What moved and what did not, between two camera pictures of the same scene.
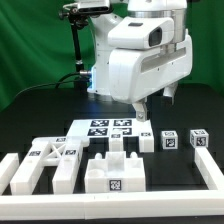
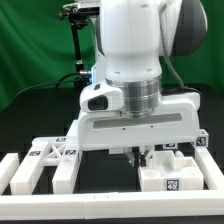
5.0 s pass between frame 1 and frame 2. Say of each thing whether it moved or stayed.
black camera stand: stayed
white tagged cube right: stayed
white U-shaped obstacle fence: stayed
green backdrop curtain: stayed
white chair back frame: stayed
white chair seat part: moved
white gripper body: moved
